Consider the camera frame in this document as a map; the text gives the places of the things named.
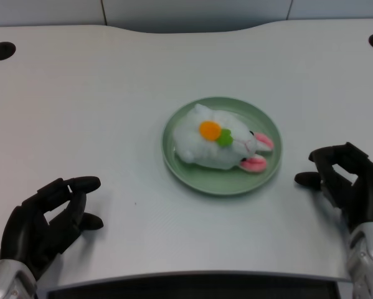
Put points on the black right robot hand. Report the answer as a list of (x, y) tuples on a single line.
[(368, 194)]

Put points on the green round plate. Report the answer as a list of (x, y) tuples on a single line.
[(223, 183)]

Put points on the black robot torso panel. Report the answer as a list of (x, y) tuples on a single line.
[(189, 289)]

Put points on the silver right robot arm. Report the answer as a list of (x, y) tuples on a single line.
[(368, 260)]

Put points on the white plush rabbit doll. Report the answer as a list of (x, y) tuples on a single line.
[(205, 146)]

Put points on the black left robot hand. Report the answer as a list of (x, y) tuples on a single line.
[(33, 230)]

